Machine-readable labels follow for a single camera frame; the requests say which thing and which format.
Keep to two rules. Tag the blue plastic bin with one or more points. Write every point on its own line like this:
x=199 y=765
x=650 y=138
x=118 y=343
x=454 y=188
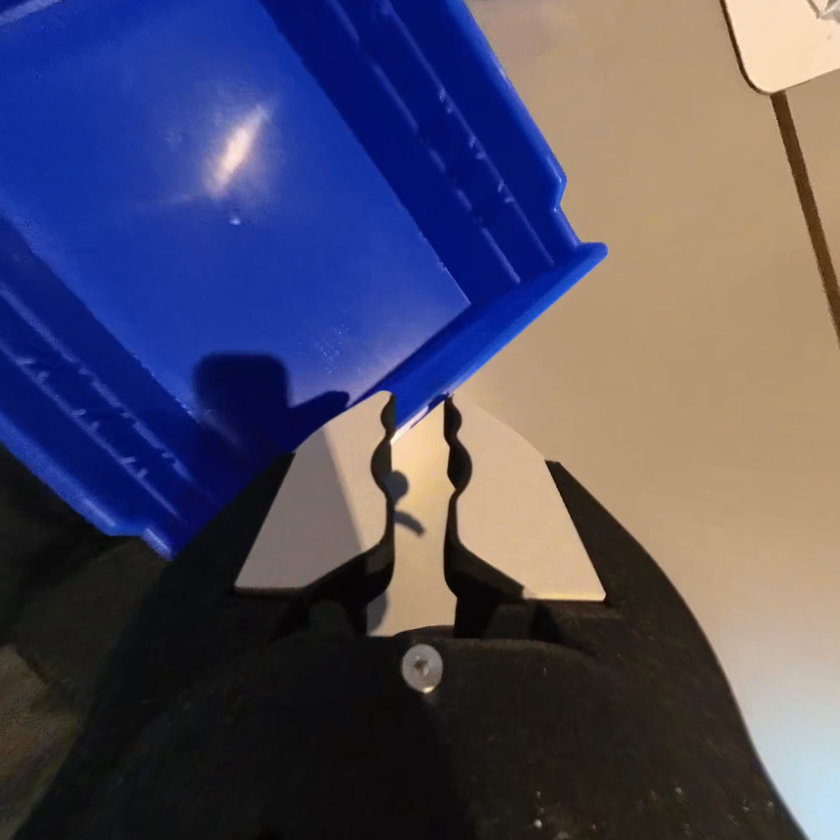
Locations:
x=263 y=197

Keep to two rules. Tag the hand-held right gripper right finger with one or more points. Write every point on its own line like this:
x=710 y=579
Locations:
x=519 y=519

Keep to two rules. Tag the white poster stand base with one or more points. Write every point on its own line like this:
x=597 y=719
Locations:
x=788 y=40

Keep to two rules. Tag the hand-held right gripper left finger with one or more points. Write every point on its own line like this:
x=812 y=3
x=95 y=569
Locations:
x=322 y=519

